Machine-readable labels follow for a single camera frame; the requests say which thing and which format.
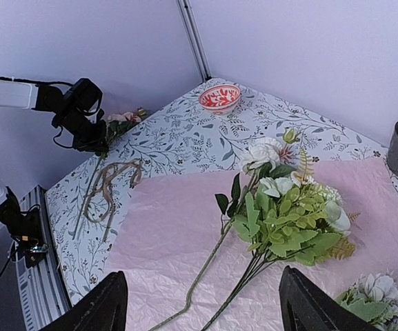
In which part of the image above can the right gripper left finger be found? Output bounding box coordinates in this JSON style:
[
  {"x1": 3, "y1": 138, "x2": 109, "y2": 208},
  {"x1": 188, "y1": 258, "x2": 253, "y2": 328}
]
[{"x1": 42, "y1": 271, "x2": 128, "y2": 331}]

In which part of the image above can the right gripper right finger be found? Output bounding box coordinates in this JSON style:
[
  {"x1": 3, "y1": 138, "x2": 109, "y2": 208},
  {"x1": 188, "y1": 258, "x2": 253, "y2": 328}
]
[{"x1": 279, "y1": 265, "x2": 376, "y2": 331}]

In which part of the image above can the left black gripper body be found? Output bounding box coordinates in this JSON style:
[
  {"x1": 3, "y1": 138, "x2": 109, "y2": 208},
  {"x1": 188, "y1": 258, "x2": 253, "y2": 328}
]
[{"x1": 52, "y1": 78, "x2": 108, "y2": 154}]

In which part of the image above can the pink rose stem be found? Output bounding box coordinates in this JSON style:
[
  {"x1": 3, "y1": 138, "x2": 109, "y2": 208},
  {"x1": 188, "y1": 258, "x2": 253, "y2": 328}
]
[{"x1": 70, "y1": 108, "x2": 148, "y2": 241}]

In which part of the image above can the lilac white flower bouquet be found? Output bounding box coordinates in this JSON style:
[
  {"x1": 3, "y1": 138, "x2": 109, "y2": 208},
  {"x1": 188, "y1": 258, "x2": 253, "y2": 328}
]
[{"x1": 335, "y1": 272, "x2": 398, "y2": 330}]

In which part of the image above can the green white flower sprig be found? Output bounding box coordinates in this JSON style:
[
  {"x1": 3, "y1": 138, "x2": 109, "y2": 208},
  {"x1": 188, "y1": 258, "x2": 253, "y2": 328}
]
[{"x1": 202, "y1": 149, "x2": 356, "y2": 330}]

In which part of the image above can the purple pink wrapping paper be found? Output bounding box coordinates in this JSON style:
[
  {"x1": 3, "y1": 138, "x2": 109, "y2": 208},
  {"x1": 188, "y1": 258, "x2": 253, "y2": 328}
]
[{"x1": 103, "y1": 159, "x2": 398, "y2": 331}]

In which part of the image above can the red patterned ceramic bowl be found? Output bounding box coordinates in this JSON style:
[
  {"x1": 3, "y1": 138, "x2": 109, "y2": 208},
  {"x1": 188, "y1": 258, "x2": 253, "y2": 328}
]
[{"x1": 199, "y1": 84, "x2": 241, "y2": 116}]

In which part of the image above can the white rose long stem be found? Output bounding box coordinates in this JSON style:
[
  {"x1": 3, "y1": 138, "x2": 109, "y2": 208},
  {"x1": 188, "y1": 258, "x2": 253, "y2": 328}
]
[{"x1": 151, "y1": 128, "x2": 301, "y2": 330}]

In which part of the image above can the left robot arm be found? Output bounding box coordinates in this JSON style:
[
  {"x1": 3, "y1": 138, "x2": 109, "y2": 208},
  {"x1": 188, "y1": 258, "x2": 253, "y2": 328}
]
[{"x1": 0, "y1": 74, "x2": 108, "y2": 236}]

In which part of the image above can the beige raffia ribbon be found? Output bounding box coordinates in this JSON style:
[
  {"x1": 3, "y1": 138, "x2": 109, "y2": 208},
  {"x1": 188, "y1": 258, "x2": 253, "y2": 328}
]
[{"x1": 83, "y1": 159, "x2": 143, "y2": 242}]

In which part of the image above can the front aluminium rail base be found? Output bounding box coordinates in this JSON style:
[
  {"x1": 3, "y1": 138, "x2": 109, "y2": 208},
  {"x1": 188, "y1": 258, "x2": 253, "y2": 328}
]
[{"x1": 14, "y1": 185, "x2": 72, "y2": 330}]

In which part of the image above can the left aluminium frame post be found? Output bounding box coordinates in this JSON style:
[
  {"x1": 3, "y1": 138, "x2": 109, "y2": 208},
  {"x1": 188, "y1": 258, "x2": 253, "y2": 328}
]
[{"x1": 177, "y1": 0, "x2": 212, "y2": 82}]

